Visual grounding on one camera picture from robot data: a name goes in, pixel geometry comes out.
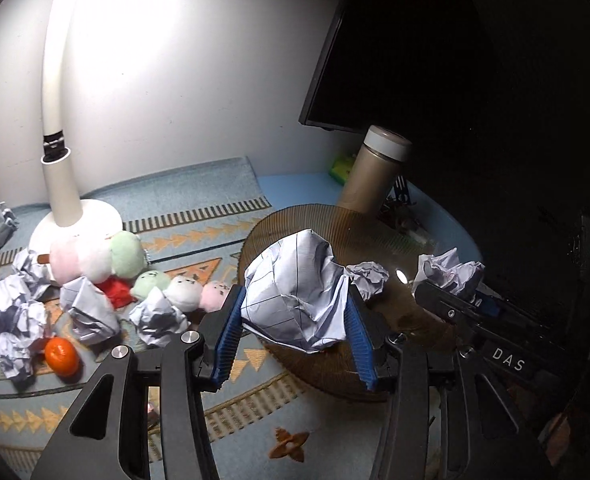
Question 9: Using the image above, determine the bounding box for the gold thermos bottle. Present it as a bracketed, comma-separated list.
[336, 126, 411, 216]

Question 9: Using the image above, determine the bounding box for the crumpled paper pile centre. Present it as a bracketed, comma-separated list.
[0, 249, 51, 382]

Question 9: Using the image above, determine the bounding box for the black monitor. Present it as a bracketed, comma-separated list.
[298, 1, 369, 133]

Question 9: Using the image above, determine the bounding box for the paper ball front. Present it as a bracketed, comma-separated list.
[411, 247, 485, 300]

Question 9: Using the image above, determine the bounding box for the orange tangerine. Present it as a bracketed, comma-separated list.
[44, 337, 80, 377]

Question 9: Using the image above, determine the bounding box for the large grid paper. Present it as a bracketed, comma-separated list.
[242, 229, 349, 353]

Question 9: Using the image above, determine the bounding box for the white desk lamp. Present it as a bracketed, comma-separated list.
[28, 0, 122, 255]

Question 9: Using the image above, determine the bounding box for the red snack bag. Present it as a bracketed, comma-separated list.
[96, 276, 134, 310]

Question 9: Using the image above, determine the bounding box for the green sponge item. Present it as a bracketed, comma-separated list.
[329, 154, 357, 185]

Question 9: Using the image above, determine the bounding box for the patterned blue woven mat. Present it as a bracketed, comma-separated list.
[0, 155, 446, 480]

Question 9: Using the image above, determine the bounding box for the three face dango plush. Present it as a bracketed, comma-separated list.
[130, 270, 230, 313]

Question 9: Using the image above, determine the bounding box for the brown wicker basket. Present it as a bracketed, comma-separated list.
[239, 204, 455, 402]

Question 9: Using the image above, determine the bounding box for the pink white green dango plush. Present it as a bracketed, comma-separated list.
[37, 231, 149, 285]

